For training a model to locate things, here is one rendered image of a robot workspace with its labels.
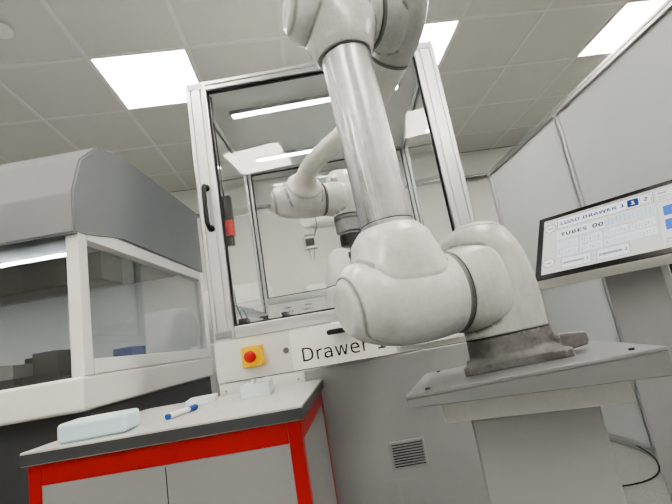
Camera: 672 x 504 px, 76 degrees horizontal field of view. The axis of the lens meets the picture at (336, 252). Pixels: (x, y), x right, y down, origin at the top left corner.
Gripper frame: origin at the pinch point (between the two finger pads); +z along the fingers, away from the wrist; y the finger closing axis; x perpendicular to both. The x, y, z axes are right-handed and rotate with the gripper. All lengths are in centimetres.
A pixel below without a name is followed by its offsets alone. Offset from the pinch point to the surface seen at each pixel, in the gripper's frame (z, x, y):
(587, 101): -94, -147, 94
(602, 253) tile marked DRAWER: -1, -78, 5
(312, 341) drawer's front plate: 10.7, 16.3, -10.8
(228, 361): 12, 50, 23
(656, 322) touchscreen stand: 23, -88, 6
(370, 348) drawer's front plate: 15.3, 0.7, -10.8
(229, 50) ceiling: -181, 53, 112
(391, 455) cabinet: 52, -1, 23
